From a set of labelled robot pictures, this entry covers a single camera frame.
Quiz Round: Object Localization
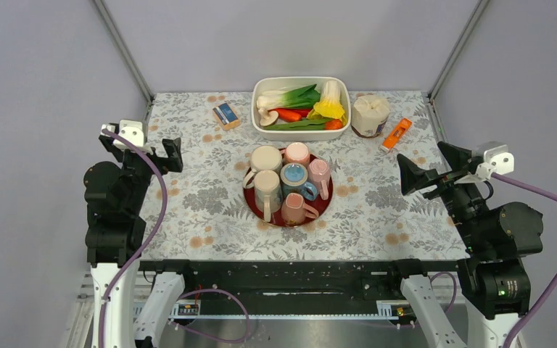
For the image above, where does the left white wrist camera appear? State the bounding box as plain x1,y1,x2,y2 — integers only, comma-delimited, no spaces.
99,119,151,153

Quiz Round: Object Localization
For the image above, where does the toy small orange carrot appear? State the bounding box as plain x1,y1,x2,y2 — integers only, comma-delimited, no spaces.
324,119,343,131

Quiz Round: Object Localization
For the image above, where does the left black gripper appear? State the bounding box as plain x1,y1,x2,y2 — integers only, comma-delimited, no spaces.
103,134,183,212

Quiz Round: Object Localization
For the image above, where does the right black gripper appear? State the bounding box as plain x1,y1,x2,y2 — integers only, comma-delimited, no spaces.
395,137,490,249

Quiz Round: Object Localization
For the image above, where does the cream mug blue dragon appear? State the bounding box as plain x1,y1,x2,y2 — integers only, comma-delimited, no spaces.
254,170,283,223

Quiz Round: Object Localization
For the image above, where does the red round tray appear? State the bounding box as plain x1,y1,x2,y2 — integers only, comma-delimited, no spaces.
243,154,334,227

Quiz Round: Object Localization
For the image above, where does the pink square mug front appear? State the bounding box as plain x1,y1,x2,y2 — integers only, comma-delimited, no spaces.
281,193,319,226

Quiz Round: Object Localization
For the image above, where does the toy bok choy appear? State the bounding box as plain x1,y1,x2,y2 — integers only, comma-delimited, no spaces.
256,84,321,110

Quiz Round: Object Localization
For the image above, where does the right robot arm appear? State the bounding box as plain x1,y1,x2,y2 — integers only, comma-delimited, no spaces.
387,141,543,347

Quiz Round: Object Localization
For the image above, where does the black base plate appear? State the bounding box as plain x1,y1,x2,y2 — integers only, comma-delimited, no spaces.
139,259,462,317

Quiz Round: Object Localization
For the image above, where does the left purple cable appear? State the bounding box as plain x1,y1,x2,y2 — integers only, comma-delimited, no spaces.
96,128,252,348

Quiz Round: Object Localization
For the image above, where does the floral tablecloth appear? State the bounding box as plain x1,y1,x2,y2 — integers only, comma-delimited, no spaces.
141,91,465,260

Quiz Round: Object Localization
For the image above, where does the toy mushroom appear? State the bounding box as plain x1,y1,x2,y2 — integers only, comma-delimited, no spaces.
258,108,279,127

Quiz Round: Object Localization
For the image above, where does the wrapped toilet paper roll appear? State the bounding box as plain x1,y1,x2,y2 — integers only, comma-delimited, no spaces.
351,95,390,138

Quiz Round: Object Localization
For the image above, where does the right aluminium frame post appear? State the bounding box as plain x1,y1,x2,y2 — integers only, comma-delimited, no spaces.
428,0,490,102

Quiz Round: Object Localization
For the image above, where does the white slotted cable duct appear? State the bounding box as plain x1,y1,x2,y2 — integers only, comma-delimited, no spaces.
131,299,407,321

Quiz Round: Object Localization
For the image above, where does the toy napa cabbage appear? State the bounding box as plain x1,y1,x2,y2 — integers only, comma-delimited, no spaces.
307,80,345,121

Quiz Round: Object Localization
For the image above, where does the pink mug at back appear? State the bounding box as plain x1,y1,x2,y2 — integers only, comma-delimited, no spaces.
280,142,310,167

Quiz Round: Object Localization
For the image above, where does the white mug with rose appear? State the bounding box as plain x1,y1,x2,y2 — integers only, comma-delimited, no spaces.
242,145,283,189

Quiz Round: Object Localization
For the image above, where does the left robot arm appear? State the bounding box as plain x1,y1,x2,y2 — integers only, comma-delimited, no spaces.
83,133,196,347

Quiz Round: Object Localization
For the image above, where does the toy red chili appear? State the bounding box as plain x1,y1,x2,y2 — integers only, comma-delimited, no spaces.
291,109,311,118

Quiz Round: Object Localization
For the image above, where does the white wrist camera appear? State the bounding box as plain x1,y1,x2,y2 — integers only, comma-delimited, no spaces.
456,141,515,184
99,119,151,153

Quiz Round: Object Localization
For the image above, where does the white rectangular dish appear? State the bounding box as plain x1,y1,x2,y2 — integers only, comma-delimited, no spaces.
250,76,352,141

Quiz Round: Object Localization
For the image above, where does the pink faceted mug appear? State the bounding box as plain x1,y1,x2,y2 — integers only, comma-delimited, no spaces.
308,159,331,201

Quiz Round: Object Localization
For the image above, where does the blue glazed mug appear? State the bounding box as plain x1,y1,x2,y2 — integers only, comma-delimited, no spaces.
280,162,318,201

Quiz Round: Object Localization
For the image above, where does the left aluminium frame post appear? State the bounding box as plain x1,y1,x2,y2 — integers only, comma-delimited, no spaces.
91,0,154,105

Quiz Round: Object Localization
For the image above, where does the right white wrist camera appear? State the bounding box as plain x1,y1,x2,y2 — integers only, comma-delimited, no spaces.
456,141,515,184

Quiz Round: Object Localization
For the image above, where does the aluminium frame post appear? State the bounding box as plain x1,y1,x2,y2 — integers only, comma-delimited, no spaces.
91,0,154,105
428,0,490,102

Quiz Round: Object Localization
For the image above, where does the yellow sponge blue label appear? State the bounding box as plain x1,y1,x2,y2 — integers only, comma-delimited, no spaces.
212,102,241,131

